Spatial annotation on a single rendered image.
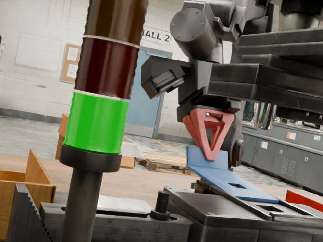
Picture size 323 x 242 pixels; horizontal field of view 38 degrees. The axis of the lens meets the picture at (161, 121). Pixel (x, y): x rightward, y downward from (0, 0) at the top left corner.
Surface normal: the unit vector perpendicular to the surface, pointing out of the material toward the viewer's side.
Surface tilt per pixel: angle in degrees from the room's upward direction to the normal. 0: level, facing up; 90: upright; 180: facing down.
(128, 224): 90
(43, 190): 90
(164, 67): 65
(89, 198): 90
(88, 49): 104
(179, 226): 90
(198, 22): 73
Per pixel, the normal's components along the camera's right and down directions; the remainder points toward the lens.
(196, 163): 0.40, -0.33
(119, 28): 0.33, -0.14
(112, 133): 0.66, -0.08
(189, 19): -0.34, -0.32
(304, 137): -0.93, -0.16
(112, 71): 0.25, 0.34
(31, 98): 0.30, 0.11
